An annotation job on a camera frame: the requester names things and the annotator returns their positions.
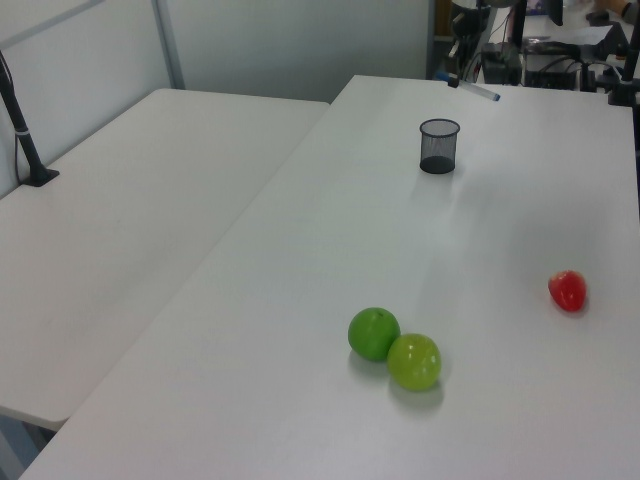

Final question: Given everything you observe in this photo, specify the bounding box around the wooden cabinet panel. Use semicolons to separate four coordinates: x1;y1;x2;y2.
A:
433;0;457;38

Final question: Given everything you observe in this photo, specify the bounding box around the black electronics box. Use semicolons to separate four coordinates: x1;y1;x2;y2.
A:
522;42;584;92

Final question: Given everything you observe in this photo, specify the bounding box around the black triangular bracket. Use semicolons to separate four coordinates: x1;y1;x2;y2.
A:
582;21;629;62

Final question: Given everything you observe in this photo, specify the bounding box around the red toy fruit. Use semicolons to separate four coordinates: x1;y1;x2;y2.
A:
547;269;588;313

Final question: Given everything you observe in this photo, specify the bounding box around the black mesh pen cup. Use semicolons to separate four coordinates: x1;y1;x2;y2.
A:
418;118;461;175

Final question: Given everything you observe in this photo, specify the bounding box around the light green toy apple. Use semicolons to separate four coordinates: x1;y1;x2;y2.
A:
386;332;443;393

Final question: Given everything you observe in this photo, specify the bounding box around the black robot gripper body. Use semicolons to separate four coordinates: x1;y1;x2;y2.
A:
451;7;494;50

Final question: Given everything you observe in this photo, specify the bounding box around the thin black cable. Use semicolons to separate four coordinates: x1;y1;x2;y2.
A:
0;49;25;185

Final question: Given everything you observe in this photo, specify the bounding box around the white marker with blue cap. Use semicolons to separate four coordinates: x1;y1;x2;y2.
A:
433;72;503;104

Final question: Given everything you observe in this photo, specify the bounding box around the dark green toy apple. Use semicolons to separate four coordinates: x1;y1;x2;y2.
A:
347;306;402;363

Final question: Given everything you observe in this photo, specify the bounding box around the grey partition frame post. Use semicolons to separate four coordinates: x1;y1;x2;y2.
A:
151;0;186;91

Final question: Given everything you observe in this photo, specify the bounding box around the black camera pole with base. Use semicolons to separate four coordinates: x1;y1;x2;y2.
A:
0;49;61;188

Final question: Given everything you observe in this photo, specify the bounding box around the black clamp stand pole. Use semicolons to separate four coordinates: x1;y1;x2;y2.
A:
607;27;640;107

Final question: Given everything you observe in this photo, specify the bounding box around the thin black upright pole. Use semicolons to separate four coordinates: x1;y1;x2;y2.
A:
512;0;527;54

